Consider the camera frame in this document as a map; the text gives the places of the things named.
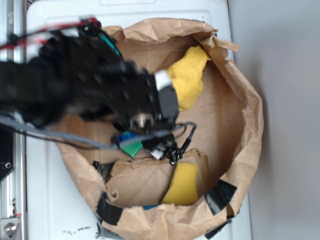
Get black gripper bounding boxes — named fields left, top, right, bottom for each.
left=109, top=62, right=179, bottom=153

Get green rectangular block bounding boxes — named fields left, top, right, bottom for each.
left=117, top=131, right=143, bottom=158

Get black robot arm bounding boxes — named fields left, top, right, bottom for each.
left=0, top=18, right=179, bottom=150

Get yellow crumpled cloth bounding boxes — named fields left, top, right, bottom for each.
left=166, top=45, right=210, bottom=112

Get brown paper bag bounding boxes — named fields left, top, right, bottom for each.
left=57, top=18, right=264, bottom=240

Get yellow sponge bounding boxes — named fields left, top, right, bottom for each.
left=161, top=162, right=199, bottom=206

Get black tape front left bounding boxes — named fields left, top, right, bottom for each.
left=96, top=192, right=124, bottom=226

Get black tape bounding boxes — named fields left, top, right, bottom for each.
left=204, top=179, right=238, bottom=216
left=96, top=192, right=124, bottom=226

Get black tape front right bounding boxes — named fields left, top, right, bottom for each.
left=204, top=179, right=238, bottom=216

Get white plastic bin lid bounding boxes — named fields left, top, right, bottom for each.
left=24, top=0, right=256, bottom=240

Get thin black cable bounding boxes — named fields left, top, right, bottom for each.
left=168, top=121, right=198, bottom=166

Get red and black wires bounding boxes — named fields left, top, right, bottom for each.
left=0, top=16, right=97, bottom=51

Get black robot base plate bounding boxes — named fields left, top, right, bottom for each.
left=0, top=128, right=14, bottom=183

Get silver metal frame rail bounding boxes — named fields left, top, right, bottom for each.
left=0, top=0, right=28, bottom=240

